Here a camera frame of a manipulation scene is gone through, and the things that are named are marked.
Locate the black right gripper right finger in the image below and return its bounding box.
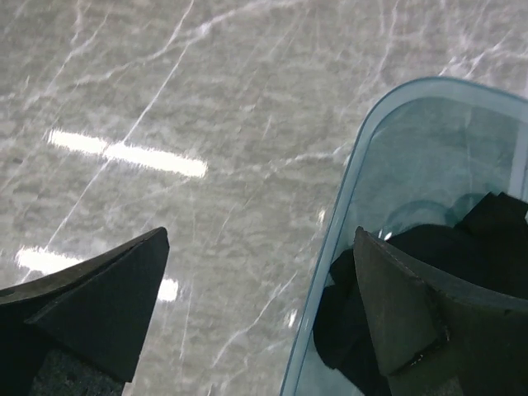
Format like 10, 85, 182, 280
353, 228, 527, 395

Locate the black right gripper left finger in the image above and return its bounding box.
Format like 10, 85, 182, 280
1, 227, 169, 395

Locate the black boxer underwear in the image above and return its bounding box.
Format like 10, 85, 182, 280
313, 193, 527, 395

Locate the translucent blue plastic bin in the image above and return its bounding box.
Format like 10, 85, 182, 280
280, 77, 527, 395

